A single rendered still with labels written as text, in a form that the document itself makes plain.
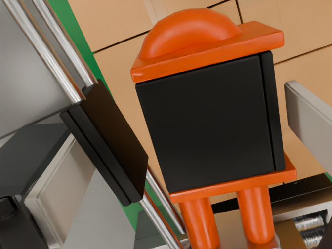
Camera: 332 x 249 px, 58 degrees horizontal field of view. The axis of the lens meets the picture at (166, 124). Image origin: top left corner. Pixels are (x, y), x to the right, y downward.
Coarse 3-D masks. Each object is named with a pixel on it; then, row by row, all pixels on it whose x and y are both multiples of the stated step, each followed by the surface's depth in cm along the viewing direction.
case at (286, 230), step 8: (280, 224) 101; (288, 224) 100; (280, 232) 98; (288, 232) 97; (296, 232) 96; (280, 240) 96; (288, 240) 95; (296, 240) 94; (288, 248) 92; (296, 248) 91; (304, 248) 90
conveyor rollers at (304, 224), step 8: (304, 216) 105; (312, 216) 104; (320, 216) 103; (296, 224) 104; (304, 224) 104; (312, 224) 103; (320, 224) 103; (312, 232) 110; (320, 232) 108; (304, 240) 108; (312, 240) 107
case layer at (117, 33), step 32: (96, 0) 75; (128, 0) 75; (160, 0) 75; (192, 0) 75; (224, 0) 75; (256, 0) 75; (288, 0) 74; (320, 0) 74; (96, 32) 78; (128, 32) 78; (288, 32) 78; (320, 32) 77; (128, 64) 82; (288, 64) 81; (320, 64) 81; (128, 96) 86; (320, 96) 85; (288, 128) 89
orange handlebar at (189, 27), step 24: (168, 24) 15; (192, 24) 15; (216, 24) 15; (144, 48) 16; (168, 48) 15; (240, 192) 20; (264, 192) 19; (192, 216) 20; (264, 216) 20; (192, 240) 21; (216, 240) 21; (264, 240) 21
